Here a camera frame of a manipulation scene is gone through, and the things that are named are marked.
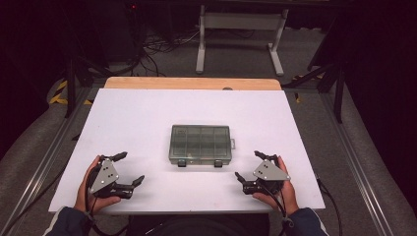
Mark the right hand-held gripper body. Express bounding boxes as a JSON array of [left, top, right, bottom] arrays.
[[242, 153, 292, 196]]

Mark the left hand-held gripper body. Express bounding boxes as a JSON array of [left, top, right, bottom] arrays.
[[89, 158, 135, 200]]

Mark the clear plastic compartment box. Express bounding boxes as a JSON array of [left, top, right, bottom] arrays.
[[168, 124, 237, 168]]

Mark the person's left hand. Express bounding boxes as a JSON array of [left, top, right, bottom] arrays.
[[74, 155, 122, 214]]

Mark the person's right hand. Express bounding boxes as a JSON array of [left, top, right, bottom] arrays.
[[252, 155, 300, 215]]

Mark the white table board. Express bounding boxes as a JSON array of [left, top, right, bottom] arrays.
[[48, 88, 327, 215]]

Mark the person's dark lap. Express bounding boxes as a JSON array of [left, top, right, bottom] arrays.
[[126, 212, 271, 236]]

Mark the black metal stand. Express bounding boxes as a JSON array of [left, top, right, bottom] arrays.
[[63, 55, 109, 119], [281, 16, 348, 124]]

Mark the yellow black hazard tape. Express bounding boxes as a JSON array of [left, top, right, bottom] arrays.
[[48, 80, 94, 106]]

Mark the dark equipment with red light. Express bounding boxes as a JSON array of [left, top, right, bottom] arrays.
[[107, 0, 146, 63]]

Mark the left hand-held gripper cable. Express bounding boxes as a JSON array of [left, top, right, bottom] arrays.
[[84, 155, 131, 236]]

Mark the hand-held gripper cable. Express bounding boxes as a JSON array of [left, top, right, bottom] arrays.
[[262, 185, 294, 236], [84, 155, 131, 236]]

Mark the right hand-held gripper cable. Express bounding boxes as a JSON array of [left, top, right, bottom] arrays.
[[262, 185, 294, 236]]

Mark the aluminium floor rail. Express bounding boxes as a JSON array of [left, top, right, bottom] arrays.
[[0, 88, 99, 236], [319, 92, 397, 236]]

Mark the tangle of black cables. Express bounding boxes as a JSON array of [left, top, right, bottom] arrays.
[[131, 29, 201, 78]]

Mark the grey metal stand frame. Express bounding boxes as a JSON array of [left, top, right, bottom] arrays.
[[195, 4, 289, 77]]

